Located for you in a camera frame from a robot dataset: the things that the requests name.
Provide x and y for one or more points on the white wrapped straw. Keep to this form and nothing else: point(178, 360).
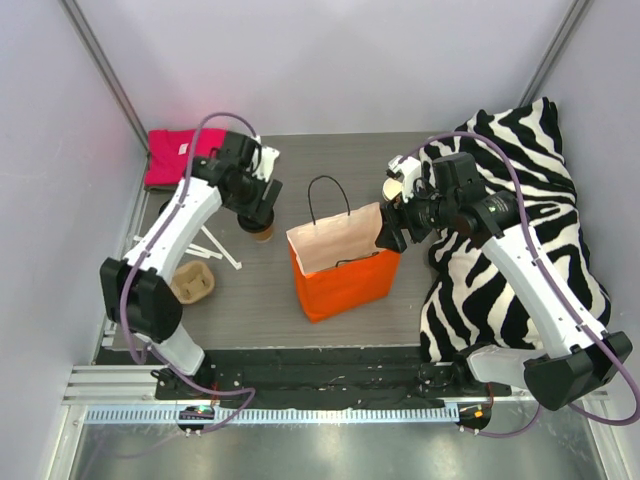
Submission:
point(222, 250)
point(203, 252)

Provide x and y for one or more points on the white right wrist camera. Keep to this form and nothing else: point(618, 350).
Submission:
point(409, 171)

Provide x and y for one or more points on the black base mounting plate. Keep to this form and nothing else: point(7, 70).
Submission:
point(372, 378)

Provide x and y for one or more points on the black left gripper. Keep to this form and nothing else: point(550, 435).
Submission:
point(261, 201)

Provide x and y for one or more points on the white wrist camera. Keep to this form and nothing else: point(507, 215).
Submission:
point(409, 171)
point(263, 163)

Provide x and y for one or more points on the black plastic cup lid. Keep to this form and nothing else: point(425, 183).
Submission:
point(255, 227)

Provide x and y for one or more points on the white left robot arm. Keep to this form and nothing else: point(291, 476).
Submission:
point(136, 288)

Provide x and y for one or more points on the aluminium front rail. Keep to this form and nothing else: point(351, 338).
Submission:
point(152, 394)

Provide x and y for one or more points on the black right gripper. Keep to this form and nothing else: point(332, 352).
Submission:
point(398, 220)

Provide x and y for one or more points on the brown paper cup innermost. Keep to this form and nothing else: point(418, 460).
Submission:
point(264, 234)

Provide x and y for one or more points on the folded pink shirt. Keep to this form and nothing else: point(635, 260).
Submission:
point(169, 153)

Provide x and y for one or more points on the brown cardboard cup carrier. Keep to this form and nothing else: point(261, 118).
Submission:
point(192, 282)

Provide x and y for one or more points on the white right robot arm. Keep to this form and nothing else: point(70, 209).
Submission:
point(578, 355)

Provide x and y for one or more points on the orange paper gift bag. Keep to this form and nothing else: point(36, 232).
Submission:
point(336, 265)

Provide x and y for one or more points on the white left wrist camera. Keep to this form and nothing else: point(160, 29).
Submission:
point(263, 163)

